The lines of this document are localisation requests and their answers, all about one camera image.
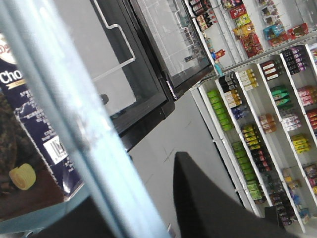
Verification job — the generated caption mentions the light blue shopping basket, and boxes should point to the light blue shopping basket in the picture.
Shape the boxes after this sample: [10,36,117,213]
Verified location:
[0,0,169,238]

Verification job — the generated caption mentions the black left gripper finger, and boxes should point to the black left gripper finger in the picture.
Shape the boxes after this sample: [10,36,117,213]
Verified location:
[172,151,317,238]

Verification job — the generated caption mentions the Chocofello cookie box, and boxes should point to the Chocofello cookie box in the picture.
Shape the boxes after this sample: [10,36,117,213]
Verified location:
[0,36,83,221]

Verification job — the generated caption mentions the row of green packages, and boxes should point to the row of green packages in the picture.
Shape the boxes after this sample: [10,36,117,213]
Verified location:
[207,89,266,204]

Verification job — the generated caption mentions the white supermarket shelf unit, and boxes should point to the white supermarket shelf unit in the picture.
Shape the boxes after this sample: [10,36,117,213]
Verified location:
[193,0,317,238]

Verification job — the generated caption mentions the white chest freezer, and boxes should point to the white chest freezer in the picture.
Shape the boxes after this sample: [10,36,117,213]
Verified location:
[55,0,175,150]
[131,0,214,100]

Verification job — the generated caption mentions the far white chest freezer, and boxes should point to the far white chest freezer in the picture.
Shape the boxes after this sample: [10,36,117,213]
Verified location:
[131,0,214,100]

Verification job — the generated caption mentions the near white chest freezer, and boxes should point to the near white chest freezer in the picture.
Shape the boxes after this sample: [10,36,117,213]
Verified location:
[55,0,175,150]

